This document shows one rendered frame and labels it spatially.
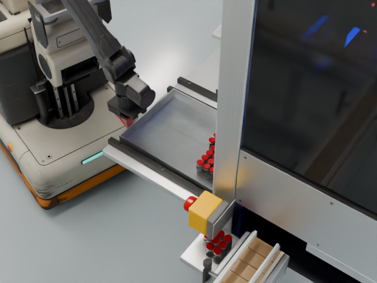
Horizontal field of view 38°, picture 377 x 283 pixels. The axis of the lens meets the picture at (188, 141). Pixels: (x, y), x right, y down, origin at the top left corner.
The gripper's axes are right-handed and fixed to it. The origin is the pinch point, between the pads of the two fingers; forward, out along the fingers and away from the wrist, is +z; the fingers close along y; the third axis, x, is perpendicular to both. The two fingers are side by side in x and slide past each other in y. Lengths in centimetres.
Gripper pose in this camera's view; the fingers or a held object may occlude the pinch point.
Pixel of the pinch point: (129, 126)
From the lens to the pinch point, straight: 164.9
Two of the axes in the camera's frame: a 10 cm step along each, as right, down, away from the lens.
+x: 5.9, -5.9, 5.5
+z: 0.0, 6.8, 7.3
